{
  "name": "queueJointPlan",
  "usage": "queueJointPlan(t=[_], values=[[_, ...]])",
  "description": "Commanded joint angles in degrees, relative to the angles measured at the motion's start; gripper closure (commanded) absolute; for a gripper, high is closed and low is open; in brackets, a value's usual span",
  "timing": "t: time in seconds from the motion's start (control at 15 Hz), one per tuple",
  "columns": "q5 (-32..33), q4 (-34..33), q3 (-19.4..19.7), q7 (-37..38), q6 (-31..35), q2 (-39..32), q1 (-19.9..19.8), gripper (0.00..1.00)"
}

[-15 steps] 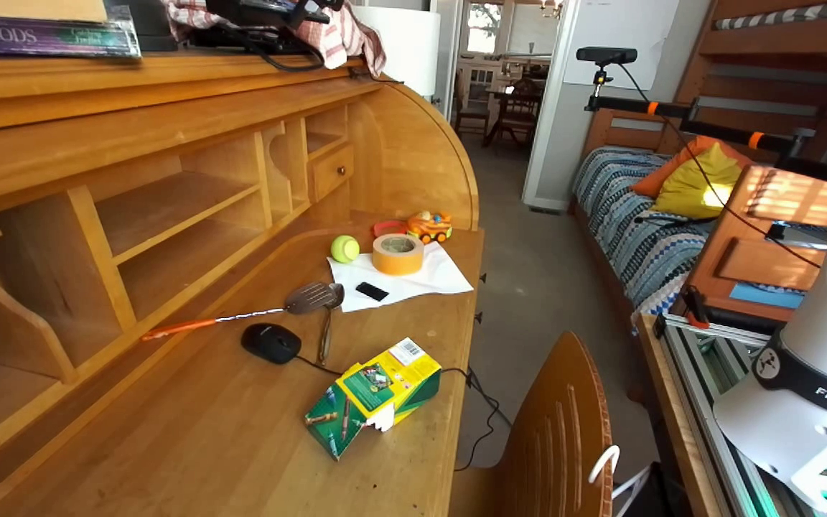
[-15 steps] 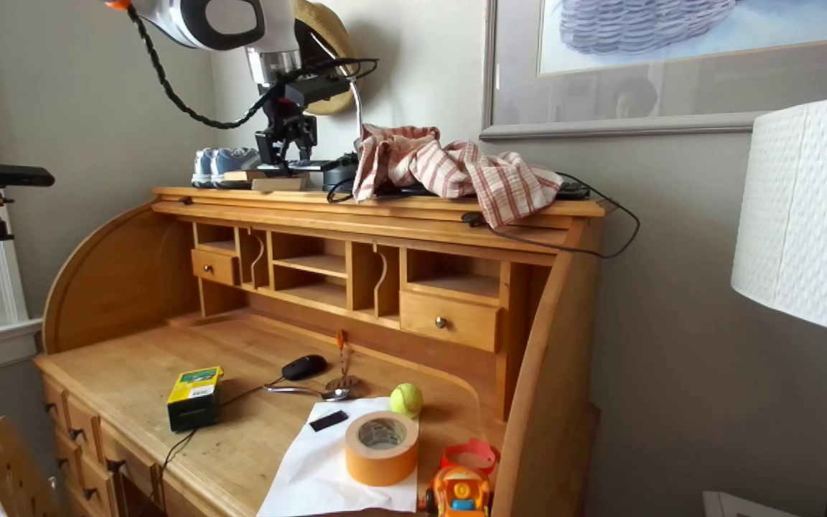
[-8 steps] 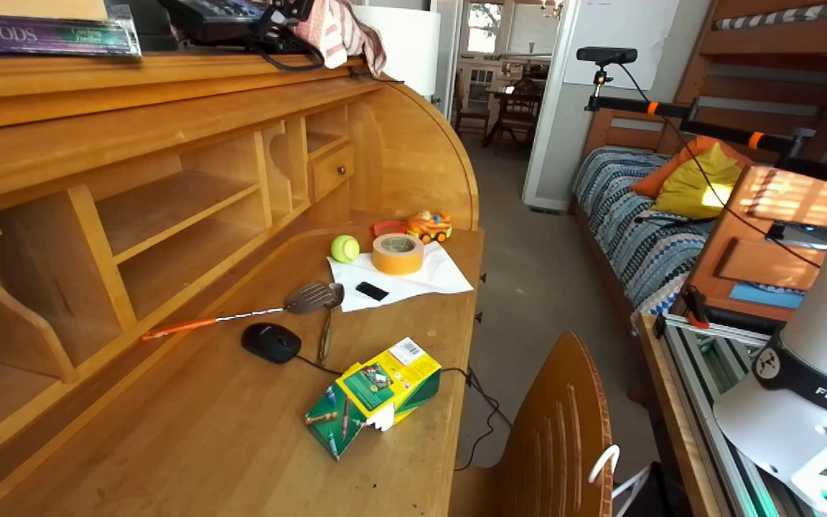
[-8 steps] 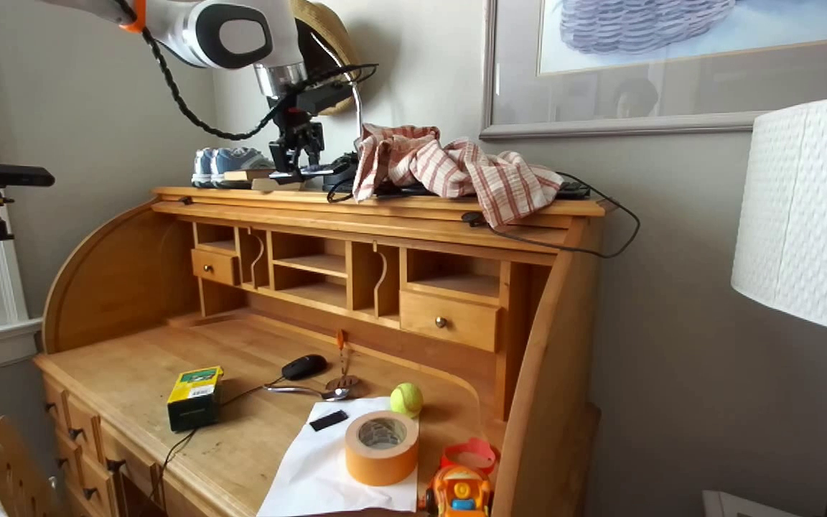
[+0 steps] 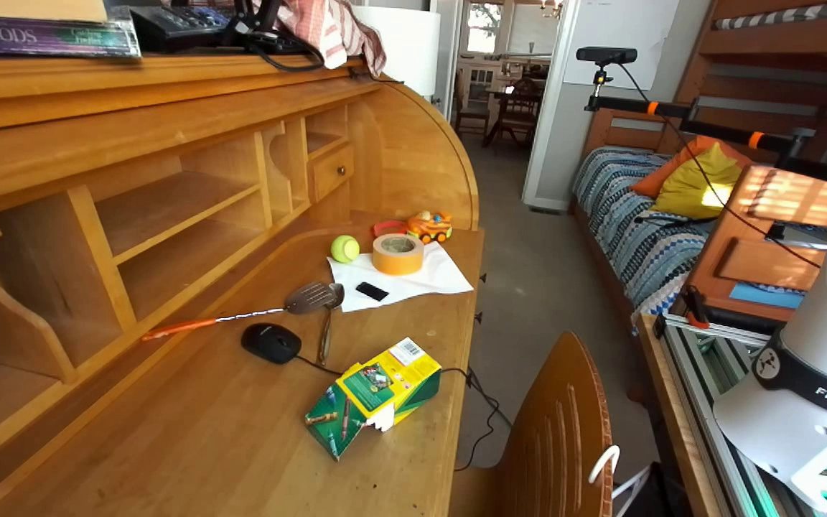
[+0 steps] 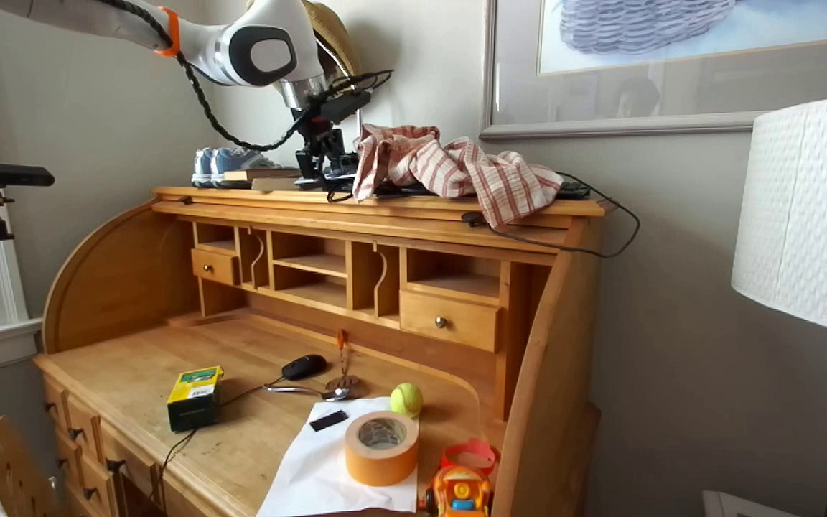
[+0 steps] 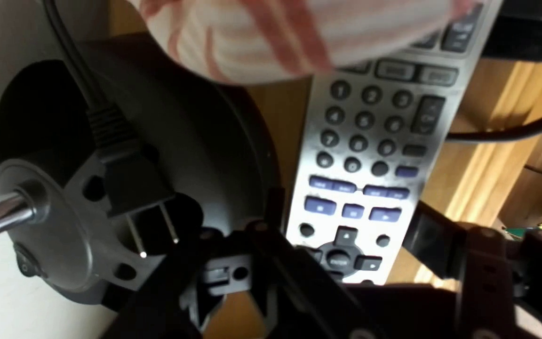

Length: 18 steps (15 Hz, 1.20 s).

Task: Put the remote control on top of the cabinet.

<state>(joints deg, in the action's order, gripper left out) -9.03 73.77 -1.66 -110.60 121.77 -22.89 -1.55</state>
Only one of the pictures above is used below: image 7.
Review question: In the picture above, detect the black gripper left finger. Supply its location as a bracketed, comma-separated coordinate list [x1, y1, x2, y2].
[100, 187, 324, 339]

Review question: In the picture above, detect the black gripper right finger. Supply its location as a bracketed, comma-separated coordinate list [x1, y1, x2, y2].
[401, 202, 542, 339]

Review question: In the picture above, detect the silver remote control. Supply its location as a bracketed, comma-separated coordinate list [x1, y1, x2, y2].
[284, 0, 504, 289]

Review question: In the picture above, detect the black power adapter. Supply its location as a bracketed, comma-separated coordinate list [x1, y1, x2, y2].
[489, 0, 542, 63]

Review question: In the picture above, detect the red and white striped cloth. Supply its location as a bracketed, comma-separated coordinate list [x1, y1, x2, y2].
[126, 0, 474, 88]

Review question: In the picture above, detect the black power plug cable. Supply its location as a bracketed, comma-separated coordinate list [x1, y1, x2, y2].
[41, 0, 183, 261]

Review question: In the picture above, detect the thin black cable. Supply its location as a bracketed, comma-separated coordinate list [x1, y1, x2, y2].
[446, 103, 542, 144]

